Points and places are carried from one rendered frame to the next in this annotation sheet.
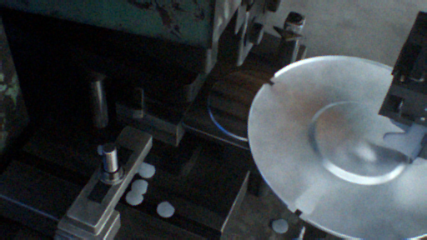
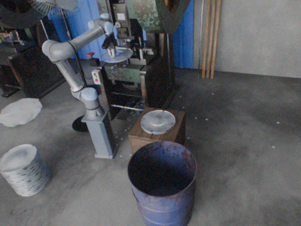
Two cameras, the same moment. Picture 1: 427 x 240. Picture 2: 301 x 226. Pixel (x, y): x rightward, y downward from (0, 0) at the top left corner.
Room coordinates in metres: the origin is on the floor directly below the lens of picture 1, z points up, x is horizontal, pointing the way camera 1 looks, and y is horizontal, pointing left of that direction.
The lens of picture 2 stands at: (1.01, -2.06, 1.53)
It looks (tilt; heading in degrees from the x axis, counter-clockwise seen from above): 37 degrees down; 99
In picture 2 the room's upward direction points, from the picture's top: 7 degrees counter-clockwise
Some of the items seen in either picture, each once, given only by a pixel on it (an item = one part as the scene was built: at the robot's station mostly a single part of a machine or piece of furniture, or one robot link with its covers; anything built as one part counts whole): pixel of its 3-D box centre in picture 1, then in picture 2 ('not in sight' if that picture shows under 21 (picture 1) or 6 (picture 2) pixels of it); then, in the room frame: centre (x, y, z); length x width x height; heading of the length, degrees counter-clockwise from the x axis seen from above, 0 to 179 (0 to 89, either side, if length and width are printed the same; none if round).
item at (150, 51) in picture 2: not in sight; (146, 47); (0.72, 0.02, 0.76); 0.17 x 0.06 x 0.10; 162
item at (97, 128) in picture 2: not in sight; (101, 133); (0.32, -0.63, 0.23); 0.19 x 0.19 x 0.45; 83
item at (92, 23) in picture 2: not in sight; (97, 24); (0.41, -0.33, 1.09); 0.11 x 0.11 x 0.08; 51
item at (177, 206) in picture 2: not in sight; (164, 189); (0.90, -1.20, 0.24); 0.42 x 0.42 x 0.48
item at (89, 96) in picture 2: not in sight; (90, 97); (0.31, -0.62, 0.62); 0.13 x 0.12 x 0.14; 141
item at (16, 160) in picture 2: not in sight; (17, 157); (-0.26, -0.98, 0.31); 0.29 x 0.29 x 0.01
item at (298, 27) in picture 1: (290, 38); (141, 53); (0.69, -0.10, 0.75); 0.03 x 0.03 x 0.10; 72
